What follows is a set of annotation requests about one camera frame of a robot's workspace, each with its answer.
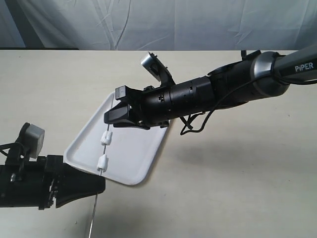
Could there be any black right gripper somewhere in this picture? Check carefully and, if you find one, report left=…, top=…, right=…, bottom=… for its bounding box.
left=104, top=85, right=172, bottom=130

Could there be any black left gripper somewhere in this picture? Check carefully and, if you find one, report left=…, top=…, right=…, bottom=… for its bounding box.
left=0, top=155, right=106, bottom=210

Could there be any white marshmallow piece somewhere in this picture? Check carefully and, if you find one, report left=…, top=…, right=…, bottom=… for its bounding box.
left=97, top=154, right=108, bottom=173
left=101, top=130, right=112, bottom=146

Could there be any thin metal skewer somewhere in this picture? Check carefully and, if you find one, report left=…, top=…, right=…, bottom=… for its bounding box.
left=88, top=125, right=109, bottom=238

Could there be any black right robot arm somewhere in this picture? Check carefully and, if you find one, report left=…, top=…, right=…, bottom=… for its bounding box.
left=104, top=45, right=317, bottom=135

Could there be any white rectangular plastic tray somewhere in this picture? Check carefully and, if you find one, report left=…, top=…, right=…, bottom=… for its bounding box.
left=63, top=93, right=168, bottom=186

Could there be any white wrinkled backdrop cloth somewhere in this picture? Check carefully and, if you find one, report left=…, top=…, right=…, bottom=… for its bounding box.
left=0, top=0, right=317, bottom=51

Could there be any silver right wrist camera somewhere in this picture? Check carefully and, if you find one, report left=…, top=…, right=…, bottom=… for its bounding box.
left=141, top=52, right=175, bottom=87

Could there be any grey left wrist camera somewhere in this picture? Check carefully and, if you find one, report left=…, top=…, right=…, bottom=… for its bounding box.
left=19, top=122, right=45, bottom=159

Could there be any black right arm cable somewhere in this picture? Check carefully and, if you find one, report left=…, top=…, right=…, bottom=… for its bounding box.
left=179, top=71, right=273, bottom=136

